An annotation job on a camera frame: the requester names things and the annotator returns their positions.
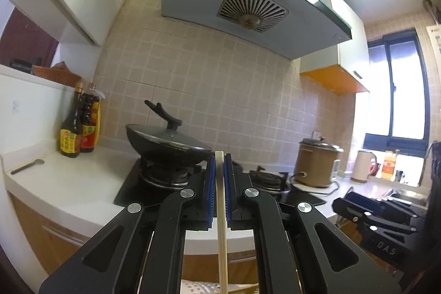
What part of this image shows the brown wicker basket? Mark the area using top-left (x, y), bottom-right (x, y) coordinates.
top-left (32, 65), bottom-right (82, 87)

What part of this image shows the white cabinet with orange underside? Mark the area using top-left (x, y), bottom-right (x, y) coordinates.
top-left (299, 0), bottom-right (371, 95)

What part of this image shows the yellow oil bottle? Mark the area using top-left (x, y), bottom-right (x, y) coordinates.
top-left (93, 91), bottom-right (104, 147)

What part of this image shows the dark soy sauce bottle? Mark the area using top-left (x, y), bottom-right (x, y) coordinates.
top-left (60, 82), bottom-right (83, 158)

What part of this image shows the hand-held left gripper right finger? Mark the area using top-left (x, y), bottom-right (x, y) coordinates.
top-left (223, 153), bottom-right (402, 294)

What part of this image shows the steel sink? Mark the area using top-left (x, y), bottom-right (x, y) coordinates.
top-left (382, 189), bottom-right (430, 204)

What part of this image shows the black wok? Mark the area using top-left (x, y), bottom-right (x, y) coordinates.
top-left (125, 100), bottom-right (213, 166)

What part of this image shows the yellow liquid bottle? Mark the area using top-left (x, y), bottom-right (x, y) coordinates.
top-left (382, 150), bottom-right (400, 179)

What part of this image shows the striped woven mat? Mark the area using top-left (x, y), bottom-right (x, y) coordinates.
top-left (181, 278), bottom-right (221, 294)

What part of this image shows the black power cable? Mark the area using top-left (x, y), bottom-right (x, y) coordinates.
top-left (289, 172), bottom-right (341, 195)

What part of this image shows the glass wok lid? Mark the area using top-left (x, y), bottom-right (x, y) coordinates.
top-left (127, 118), bottom-right (211, 152)

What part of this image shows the brown wooden base cabinet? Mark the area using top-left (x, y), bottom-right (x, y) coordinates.
top-left (7, 192), bottom-right (259, 285)

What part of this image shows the dark framed window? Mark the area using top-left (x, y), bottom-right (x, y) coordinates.
top-left (364, 29), bottom-right (432, 154)

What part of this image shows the wooden chopstick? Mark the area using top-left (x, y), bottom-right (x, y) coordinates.
top-left (215, 151), bottom-right (230, 294)

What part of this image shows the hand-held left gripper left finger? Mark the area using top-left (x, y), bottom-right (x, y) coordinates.
top-left (39, 152), bottom-right (217, 294)

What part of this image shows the red cap sauce bottle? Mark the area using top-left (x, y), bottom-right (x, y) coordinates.
top-left (80, 82), bottom-right (100, 153)

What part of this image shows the brown rice cooker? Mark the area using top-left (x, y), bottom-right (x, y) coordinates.
top-left (294, 138), bottom-right (344, 189)

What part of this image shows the cream electric kettle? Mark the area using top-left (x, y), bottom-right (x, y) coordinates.
top-left (351, 149), bottom-right (377, 183)

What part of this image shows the dark box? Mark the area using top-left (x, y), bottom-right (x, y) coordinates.
top-left (10, 58), bottom-right (42, 75)

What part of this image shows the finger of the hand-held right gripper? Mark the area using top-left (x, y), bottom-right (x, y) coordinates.
top-left (344, 191), bottom-right (428, 225)
top-left (332, 197), bottom-right (418, 237)

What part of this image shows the black gas stove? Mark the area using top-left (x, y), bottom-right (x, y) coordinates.
top-left (114, 156), bottom-right (326, 212)

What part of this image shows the white water heater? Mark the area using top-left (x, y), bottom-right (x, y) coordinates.
top-left (427, 25), bottom-right (441, 58)

